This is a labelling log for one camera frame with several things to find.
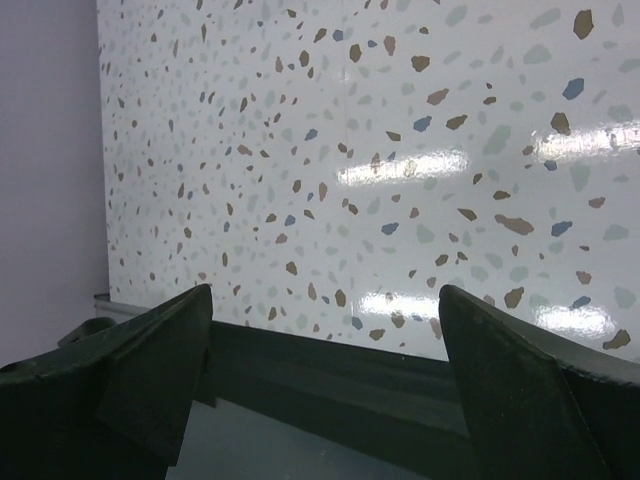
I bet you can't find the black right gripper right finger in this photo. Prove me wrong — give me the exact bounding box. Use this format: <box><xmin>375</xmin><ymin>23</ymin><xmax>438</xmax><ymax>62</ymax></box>
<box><xmin>439</xmin><ymin>285</ymin><xmax>639</xmax><ymax>479</ymax></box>

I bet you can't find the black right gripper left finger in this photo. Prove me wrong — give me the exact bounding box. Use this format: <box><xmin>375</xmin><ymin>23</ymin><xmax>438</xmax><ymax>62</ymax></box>
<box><xmin>1</xmin><ymin>284</ymin><xmax>213</xmax><ymax>479</ymax></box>

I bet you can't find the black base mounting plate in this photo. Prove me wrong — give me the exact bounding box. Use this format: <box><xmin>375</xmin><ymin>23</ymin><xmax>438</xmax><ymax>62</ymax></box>
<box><xmin>57</xmin><ymin>299</ymin><xmax>481</xmax><ymax>480</ymax></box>

